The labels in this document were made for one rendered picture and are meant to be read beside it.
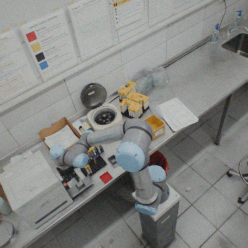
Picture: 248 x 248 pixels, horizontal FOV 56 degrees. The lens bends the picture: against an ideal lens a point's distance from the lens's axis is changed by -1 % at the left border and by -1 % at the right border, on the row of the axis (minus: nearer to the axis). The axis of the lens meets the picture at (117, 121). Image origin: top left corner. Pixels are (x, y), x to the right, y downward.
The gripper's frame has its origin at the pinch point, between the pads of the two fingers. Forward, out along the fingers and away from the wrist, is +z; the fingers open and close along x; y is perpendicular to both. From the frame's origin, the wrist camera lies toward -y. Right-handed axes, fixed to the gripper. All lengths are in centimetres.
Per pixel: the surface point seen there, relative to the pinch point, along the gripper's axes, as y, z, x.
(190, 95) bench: -117, 13, -12
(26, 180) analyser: 24.0, -17.6, -7.8
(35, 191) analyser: 22.8, -17.6, 2.4
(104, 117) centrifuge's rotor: -44, 1, -33
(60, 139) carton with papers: -7.6, 6.2, -42.3
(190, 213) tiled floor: -72, 100, 39
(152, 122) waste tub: -72, 11, -10
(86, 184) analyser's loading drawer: -3.4, 8.4, 1.3
